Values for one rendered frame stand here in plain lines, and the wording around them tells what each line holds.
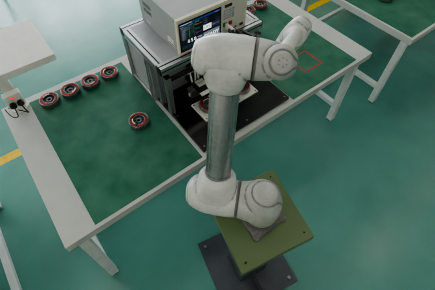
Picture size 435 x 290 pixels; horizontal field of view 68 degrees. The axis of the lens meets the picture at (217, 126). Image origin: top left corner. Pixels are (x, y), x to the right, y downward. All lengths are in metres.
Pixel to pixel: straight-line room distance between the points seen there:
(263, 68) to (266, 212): 0.58
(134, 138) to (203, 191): 0.69
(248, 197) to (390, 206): 1.62
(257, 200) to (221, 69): 0.54
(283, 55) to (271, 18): 1.72
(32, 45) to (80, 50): 1.95
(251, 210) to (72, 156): 1.02
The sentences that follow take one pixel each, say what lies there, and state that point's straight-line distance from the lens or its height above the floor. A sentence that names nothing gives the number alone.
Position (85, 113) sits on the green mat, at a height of 0.75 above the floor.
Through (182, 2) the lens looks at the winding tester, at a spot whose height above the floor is 1.32.
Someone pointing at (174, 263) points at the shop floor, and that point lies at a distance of 2.29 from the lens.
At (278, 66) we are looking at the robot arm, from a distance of 0.92.
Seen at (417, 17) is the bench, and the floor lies 0.75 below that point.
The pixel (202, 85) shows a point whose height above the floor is 0.92.
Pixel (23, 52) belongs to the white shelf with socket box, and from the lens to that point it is 1.81.
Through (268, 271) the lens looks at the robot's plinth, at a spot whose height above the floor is 0.02.
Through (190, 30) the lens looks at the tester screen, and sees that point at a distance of 1.64.
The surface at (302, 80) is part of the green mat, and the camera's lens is 2.15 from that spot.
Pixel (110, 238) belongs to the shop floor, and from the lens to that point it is 2.42.
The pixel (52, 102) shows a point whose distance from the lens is 2.12.
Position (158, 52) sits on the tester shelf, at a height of 1.11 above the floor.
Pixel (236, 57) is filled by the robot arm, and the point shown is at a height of 1.59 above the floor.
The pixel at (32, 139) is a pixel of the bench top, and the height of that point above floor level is 0.75.
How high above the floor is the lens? 2.20
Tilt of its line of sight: 53 degrees down
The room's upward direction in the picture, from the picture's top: 1 degrees clockwise
